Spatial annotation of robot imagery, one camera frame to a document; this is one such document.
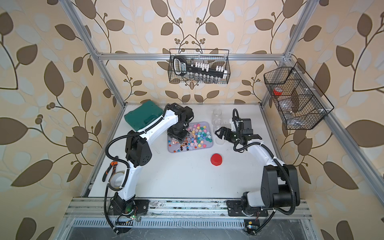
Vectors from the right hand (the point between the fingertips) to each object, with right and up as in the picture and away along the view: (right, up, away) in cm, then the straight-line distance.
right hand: (221, 134), depth 88 cm
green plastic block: (-52, +14, +20) cm, 57 cm away
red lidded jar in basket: (+30, +25, -7) cm, 39 cm away
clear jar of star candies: (-1, +14, +14) cm, 19 cm away
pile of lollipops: (-23, -7, +8) cm, 25 cm away
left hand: (-27, -2, -1) cm, 27 cm away
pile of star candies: (-13, -2, +13) cm, 18 cm away
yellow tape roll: (-61, -25, -4) cm, 66 cm away
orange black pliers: (-65, -18, 0) cm, 67 cm away
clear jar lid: (+1, -6, +10) cm, 12 cm away
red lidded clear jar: (+1, +7, +26) cm, 27 cm away
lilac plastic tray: (-7, +5, +19) cm, 21 cm away
